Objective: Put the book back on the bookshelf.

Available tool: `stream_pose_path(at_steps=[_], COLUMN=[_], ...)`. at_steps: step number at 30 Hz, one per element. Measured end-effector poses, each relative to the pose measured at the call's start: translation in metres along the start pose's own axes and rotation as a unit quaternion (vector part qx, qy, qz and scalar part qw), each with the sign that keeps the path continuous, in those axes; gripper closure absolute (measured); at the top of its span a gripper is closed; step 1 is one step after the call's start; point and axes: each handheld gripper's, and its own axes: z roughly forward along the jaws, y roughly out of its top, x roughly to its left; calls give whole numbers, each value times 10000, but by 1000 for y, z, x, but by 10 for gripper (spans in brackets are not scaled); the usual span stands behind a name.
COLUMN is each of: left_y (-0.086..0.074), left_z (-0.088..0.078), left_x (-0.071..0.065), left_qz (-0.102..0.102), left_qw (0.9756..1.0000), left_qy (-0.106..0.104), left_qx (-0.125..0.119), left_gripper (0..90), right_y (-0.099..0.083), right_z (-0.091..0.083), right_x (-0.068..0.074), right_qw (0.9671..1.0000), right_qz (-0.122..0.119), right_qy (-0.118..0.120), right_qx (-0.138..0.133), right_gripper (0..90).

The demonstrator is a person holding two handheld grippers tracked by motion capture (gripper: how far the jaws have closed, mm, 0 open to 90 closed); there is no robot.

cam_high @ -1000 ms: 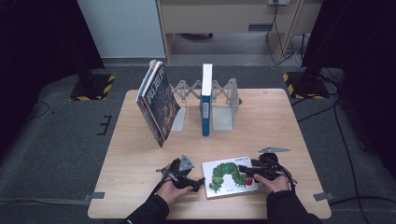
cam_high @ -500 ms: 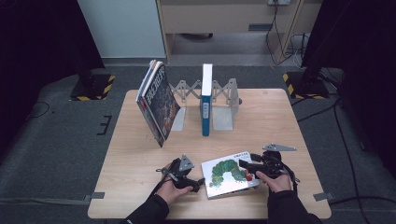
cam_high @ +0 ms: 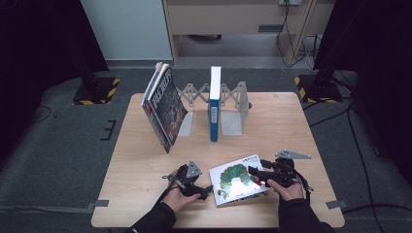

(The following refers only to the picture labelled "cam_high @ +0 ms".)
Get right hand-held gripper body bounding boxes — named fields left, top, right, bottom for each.
left=259, top=149, right=312, bottom=189

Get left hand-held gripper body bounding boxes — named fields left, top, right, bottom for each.
left=162, top=159, right=204, bottom=197

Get white caterpillar picture book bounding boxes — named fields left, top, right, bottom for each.
left=208, top=153, right=272, bottom=208

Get expandable grey metal book rack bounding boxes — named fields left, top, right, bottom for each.
left=177, top=81, right=253, bottom=137

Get large dark cover book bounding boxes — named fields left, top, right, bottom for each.
left=143, top=63, right=189, bottom=154

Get thick blue cover book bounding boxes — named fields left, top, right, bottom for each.
left=207, top=66, right=223, bottom=143

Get person's right hand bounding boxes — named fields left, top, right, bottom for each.
left=266, top=179, right=306, bottom=202

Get person's left hand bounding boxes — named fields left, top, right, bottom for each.
left=161, top=183, right=202, bottom=214

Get grey tape piece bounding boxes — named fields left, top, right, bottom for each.
left=325, top=199, right=349, bottom=210
left=86, top=199, right=110, bottom=210

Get black stand base striped tape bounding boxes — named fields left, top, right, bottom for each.
left=293, top=74, right=345, bottom=104
left=72, top=76, right=121, bottom=106

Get black floor tape mark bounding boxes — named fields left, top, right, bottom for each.
left=100, top=119, right=118, bottom=142

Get black curtain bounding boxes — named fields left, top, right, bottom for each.
left=0, top=0, right=110, bottom=163
left=313, top=0, right=412, bottom=178

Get white cabinet panel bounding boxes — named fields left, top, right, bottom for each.
left=80, top=0, right=173, bottom=61

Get light wooden desk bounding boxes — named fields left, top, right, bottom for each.
left=162, top=0, right=336, bottom=66

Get left hand-held gripper cable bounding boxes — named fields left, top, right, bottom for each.
left=154, top=174, right=183, bottom=209

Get hand-held gripper cable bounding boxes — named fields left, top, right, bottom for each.
left=154, top=174, right=183, bottom=209
left=293, top=170, right=314, bottom=206

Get right hand-held gripper cable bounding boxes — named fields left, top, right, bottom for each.
left=293, top=170, right=314, bottom=206

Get black floor cable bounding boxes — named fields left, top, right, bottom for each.
left=26, top=105, right=53, bottom=126
left=308, top=105, right=412, bottom=215

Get hanging black cables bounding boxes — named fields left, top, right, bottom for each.
left=276, top=3, right=322, bottom=71

